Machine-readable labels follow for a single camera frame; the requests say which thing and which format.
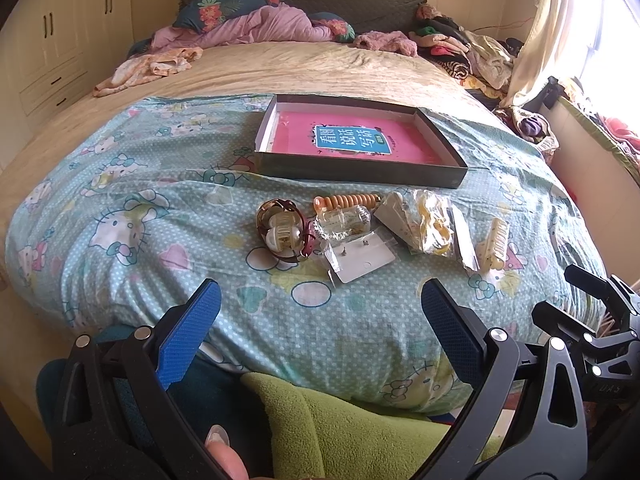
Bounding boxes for cream wardrobe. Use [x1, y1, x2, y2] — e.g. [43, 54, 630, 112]
[1, 0, 134, 169]

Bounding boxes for shallow cardboard box tray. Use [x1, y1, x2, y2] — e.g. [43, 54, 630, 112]
[255, 94, 468, 188]

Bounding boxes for pink fuzzy garment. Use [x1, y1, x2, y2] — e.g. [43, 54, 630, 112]
[354, 30, 418, 58]

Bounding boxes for purple quilt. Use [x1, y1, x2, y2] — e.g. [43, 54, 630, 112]
[148, 3, 335, 53]

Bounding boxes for basket of clothes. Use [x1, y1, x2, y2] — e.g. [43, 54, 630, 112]
[494, 106, 560, 165]

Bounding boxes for cream hair comb clip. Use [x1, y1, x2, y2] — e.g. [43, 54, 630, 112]
[477, 217, 510, 272]

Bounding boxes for pile of clothes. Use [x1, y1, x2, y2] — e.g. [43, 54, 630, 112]
[409, 2, 523, 101]

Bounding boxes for beige bed blanket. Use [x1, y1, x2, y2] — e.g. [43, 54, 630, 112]
[1, 42, 498, 229]

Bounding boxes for Hello Kitty blue sheet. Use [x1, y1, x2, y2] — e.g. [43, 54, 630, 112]
[4, 96, 604, 414]

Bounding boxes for earring card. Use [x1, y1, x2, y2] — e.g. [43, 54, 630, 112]
[323, 230, 396, 284]

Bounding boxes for red leather strap wristwatch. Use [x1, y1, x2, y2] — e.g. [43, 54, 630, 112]
[256, 200, 317, 263]

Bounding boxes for floral dark pillow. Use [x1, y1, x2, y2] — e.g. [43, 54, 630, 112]
[172, 0, 281, 34]

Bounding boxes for cream curtain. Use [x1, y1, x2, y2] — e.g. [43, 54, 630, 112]
[501, 0, 603, 106]

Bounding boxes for peach clothing on bed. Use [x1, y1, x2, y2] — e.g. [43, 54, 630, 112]
[92, 47, 203, 98]

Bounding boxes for person's left hand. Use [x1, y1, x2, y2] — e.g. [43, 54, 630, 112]
[204, 425, 250, 480]

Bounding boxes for yellow rings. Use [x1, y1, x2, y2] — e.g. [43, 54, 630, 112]
[399, 190, 458, 257]

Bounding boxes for orange spiral hair tie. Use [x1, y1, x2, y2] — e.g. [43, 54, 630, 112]
[312, 192, 382, 214]

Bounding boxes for crinkled clear plastic jewelry bag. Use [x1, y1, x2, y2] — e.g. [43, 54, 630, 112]
[314, 205, 371, 249]

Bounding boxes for green sleeve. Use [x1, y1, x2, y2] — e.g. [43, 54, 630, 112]
[240, 372, 501, 480]

